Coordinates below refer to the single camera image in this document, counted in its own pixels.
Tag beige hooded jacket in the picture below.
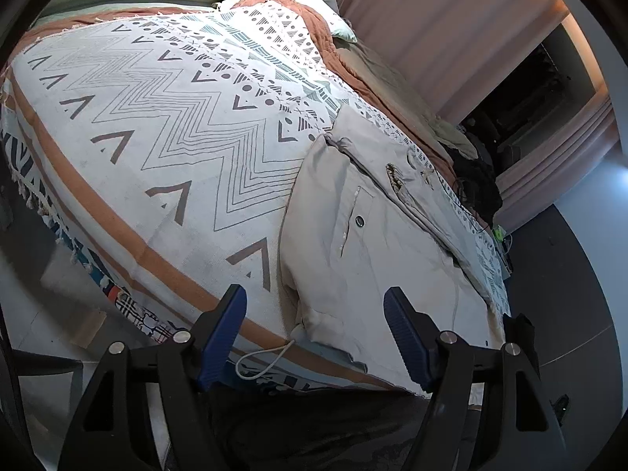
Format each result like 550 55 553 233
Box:
234 103 507 396

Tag black clothes pile on bed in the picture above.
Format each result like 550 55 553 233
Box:
448 126 502 228

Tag person legs in dark trousers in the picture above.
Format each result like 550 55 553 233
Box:
202 383 429 470

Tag white bedside cabinet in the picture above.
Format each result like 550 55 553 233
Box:
495 239 512 281

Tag pink curtain right panel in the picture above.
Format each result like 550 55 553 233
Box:
495 87 619 232

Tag pink curtain panel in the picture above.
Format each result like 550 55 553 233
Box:
495 87 619 232
338 0 568 123

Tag olive green blanket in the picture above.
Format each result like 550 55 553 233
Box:
334 38 477 161

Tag patterned white bed cover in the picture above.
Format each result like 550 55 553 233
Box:
0 0 512 394

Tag pink curtain left panel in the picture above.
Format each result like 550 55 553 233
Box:
338 0 568 123

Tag white patterned pillow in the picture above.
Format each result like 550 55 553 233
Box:
215 0 360 45

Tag black cable on bed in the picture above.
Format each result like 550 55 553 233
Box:
453 177 494 232

